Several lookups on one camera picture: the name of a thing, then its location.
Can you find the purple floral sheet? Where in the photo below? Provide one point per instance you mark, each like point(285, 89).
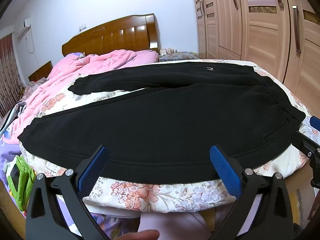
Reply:
point(8, 150)

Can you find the dark wooden nightstand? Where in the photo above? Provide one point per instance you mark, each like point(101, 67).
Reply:
point(41, 71)

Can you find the grey striped garment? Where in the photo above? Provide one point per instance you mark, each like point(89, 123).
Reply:
point(15, 112)

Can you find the pink blanket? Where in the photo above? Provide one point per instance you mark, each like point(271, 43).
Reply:
point(82, 72)

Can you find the floral bedsheet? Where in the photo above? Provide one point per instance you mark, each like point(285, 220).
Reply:
point(140, 195)

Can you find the light wooden wardrobe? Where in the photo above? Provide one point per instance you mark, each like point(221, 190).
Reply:
point(255, 25)

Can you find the white air conditioner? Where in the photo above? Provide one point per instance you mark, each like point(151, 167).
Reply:
point(23, 28)

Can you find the person's left hand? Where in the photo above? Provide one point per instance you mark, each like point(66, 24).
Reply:
point(140, 236)

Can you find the black pants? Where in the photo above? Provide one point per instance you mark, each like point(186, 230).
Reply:
point(160, 120)

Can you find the wooden headboard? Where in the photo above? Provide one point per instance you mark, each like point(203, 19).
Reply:
point(117, 35)

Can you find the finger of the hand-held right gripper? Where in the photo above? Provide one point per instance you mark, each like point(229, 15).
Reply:
point(314, 123)
point(303, 141)

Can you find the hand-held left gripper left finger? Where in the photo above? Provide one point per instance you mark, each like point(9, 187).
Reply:
point(91, 167)

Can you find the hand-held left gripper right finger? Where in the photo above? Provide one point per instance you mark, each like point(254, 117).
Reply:
point(225, 167)

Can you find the patterned brown curtain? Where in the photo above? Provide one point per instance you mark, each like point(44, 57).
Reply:
point(8, 75)

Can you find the nightstand with floral cover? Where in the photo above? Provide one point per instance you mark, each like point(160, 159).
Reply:
point(178, 56)

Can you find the person's lavender clothing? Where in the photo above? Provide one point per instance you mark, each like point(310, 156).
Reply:
point(175, 226)

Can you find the wooden bed frame rail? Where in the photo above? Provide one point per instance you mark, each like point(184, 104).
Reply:
point(298, 200)

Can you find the green fabric item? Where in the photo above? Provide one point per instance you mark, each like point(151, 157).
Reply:
point(23, 177)

